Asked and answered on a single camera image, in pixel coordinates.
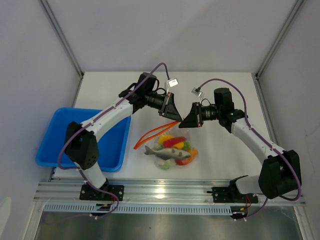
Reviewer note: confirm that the green toy grapes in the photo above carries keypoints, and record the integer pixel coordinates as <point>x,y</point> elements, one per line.
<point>186,146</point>

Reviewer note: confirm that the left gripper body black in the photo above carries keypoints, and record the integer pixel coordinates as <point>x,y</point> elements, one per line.
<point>157,102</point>

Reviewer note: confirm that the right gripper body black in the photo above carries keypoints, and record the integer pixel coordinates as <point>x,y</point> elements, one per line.
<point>207,113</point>

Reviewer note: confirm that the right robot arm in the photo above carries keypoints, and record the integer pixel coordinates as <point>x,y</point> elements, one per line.
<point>280,169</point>

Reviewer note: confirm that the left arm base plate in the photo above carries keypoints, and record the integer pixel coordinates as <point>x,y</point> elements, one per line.
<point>87,193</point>

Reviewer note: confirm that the left frame post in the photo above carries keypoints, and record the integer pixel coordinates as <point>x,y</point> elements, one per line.
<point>48,11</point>

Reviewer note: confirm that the frame post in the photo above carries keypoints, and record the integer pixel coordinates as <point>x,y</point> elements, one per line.
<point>48,11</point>
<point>284,30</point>

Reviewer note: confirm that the red toy chili pepper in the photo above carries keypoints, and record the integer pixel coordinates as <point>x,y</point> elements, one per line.
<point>173,141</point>

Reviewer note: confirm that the white green toy cabbage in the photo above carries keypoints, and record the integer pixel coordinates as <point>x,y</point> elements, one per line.
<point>165,164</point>

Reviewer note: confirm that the slotted cable duct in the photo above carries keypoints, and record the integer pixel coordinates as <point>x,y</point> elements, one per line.
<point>131,208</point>

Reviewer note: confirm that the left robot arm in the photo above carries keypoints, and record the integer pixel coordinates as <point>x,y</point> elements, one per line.
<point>81,139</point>

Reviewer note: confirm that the right frame post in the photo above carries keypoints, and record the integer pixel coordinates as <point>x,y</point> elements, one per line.
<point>284,30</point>

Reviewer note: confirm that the yellow toy mango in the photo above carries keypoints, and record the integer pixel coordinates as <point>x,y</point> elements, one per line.
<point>164,138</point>

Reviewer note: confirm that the clear zip top bag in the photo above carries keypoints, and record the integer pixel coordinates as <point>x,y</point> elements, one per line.
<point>150,139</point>

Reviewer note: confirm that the blue plastic tray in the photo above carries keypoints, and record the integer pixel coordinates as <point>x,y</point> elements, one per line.
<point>112,145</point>

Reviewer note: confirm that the red orange toy mango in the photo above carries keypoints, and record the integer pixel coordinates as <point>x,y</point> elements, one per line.
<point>193,154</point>

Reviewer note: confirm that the grey toy fish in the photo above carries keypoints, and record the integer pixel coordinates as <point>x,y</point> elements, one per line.
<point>168,153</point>

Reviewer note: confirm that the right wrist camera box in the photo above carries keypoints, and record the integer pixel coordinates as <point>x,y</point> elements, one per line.
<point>197,91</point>

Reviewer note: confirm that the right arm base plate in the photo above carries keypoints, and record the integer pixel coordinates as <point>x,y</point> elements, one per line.
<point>231,195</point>

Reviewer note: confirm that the aluminium mounting rail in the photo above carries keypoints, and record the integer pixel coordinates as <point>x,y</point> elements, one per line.
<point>136,191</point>

